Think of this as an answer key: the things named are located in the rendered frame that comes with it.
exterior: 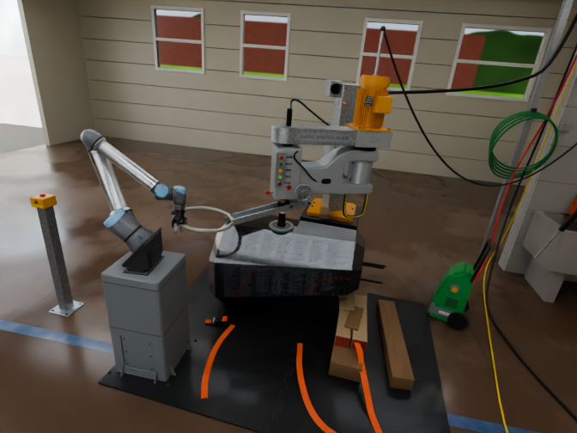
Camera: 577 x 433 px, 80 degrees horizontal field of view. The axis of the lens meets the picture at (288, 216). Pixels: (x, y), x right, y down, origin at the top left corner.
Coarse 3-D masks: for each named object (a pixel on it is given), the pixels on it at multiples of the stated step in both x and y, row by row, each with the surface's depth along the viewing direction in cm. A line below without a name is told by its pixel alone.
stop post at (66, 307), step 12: (36, 204) 266; (48, 204) 269; (48, 216) 273; (48, 228) 275; (48, 240) 280; (48, 252) 285; (60, 252) 290; (60, 264) 292; (60, 276) 294; (60, 288) 298; (60, 300) 303; (72, 300) 311; (48, 312) 304; (60, 312) 305; (72, 312) 306
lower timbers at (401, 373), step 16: (384, 304) 331; (384, 320) 309; (384, 336) 293; (400, 336) 292; (336, 352) 267; (352, 352) 268; (384, 352) 286; (400, 352) 275; (336, 368) 259; (352, 368) 255; (400, 368) 260; (400, 384) 254
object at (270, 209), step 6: (300, 198) 298; (270, 204) 294; (276, 204) 295; (288, 204) 286; (294, 204) 287; (300, 204) 288; (246, 210) 291; (252, 210) 292; (258, 210) 294; (264, 210) 283; (270, 210) 284; (276, 210) 285; (282, 210) 287; (234, 216) 291; (240, 216) 292; (246, 216) 281; (252, 216) 283; (258, 216) 284; (234, 222) 281; (240, 222) 282
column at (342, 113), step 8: (344, 88) 319; (352, 88) 321; (344, 96) 322; (352, 96) 324; (336, 104) 335; (352, 104) 327; (336, 112) 336; (344, 112) 328; (352, 112) 330; (336, 120) 337; (344, 120) 331; (352, 120) 333; (328, 200) 363; (336, 200) 364; (336, 208) 368
